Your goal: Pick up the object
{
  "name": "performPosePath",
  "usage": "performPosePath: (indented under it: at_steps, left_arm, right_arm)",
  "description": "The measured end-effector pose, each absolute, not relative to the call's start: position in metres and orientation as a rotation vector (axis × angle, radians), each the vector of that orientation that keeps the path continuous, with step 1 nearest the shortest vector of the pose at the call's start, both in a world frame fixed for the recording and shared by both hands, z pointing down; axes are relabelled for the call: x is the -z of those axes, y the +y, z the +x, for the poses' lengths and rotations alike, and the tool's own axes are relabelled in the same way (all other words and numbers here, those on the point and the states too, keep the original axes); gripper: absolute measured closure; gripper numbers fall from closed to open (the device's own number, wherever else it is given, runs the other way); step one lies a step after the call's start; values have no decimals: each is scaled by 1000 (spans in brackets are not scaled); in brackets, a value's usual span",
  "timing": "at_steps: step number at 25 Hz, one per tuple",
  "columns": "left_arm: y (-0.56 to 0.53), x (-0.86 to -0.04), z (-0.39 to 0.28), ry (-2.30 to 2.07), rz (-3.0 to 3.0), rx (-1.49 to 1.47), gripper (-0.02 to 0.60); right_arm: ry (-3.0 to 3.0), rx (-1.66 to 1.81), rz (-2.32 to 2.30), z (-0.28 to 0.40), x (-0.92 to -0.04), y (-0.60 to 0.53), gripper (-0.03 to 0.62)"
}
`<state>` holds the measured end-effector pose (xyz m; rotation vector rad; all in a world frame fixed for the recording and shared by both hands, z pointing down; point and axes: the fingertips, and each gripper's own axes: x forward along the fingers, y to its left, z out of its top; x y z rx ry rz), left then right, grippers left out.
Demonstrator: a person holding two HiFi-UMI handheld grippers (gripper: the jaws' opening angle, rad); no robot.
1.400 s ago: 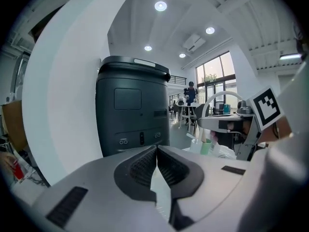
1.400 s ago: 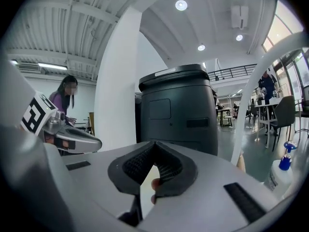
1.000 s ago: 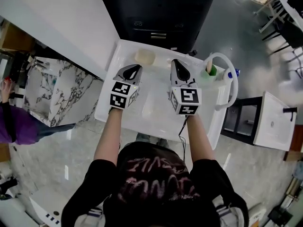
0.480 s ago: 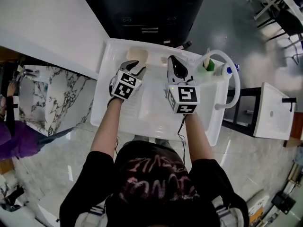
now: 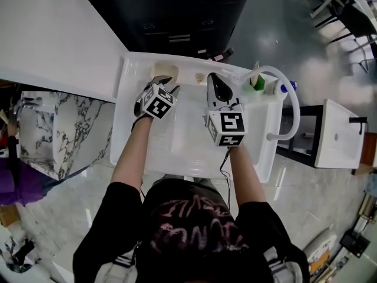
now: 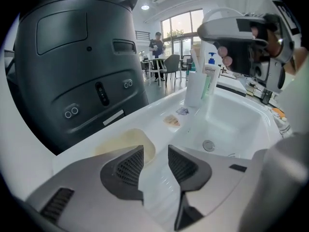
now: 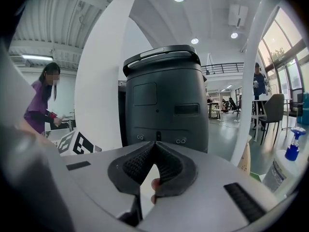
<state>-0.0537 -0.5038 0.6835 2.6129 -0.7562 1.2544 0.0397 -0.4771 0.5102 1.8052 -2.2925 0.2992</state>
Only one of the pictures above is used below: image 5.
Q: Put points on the purple cloth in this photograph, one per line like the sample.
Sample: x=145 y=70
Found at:
x=23 y=184

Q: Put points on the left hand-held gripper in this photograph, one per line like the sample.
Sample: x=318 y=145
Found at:
x=156 y=103

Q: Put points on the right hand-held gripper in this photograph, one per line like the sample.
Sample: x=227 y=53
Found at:
x=228 y=122

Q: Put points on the small white sink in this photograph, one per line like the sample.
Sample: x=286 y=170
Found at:
x=338 y=134

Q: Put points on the black cabinet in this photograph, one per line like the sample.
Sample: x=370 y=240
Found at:
x=176 y=13

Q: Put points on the black metal frame stand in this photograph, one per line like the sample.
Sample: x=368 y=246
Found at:
x=303 y=140

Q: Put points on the black faucet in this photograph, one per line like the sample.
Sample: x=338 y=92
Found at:
x=360 y=122

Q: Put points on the marble pattern cabinet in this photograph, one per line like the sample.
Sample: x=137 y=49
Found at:
x=70 y=128

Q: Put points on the black box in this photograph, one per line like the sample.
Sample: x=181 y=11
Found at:
x=355 y=243

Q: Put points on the beige object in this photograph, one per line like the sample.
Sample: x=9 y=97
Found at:
x=165 y=69

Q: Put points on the large white sink basin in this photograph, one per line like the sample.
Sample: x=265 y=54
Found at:
x=188 y=146

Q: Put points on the person's right forearm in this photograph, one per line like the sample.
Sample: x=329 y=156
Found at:
x=246 y=175

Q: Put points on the white bottle with blue cap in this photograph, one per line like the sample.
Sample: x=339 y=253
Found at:
x=281 y=88

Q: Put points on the person's black printed shirt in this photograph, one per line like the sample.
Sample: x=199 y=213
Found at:
x=191 y=228

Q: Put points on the person's left forearm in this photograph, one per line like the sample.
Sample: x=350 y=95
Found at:
x=134 y=152

